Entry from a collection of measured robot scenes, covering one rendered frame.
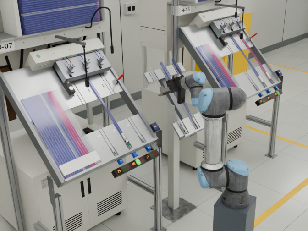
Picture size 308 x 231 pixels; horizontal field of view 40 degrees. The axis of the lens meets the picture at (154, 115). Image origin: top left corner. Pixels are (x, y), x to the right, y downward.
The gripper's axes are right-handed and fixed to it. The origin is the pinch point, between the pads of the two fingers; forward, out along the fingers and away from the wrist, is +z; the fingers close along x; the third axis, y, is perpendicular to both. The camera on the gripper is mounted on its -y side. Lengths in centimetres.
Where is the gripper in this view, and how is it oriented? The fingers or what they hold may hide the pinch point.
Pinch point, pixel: (164, 94)
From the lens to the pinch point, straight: 270.7
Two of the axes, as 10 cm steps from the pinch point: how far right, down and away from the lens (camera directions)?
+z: -6.0, 1.8, 7.8
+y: -3.4, -9.4, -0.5
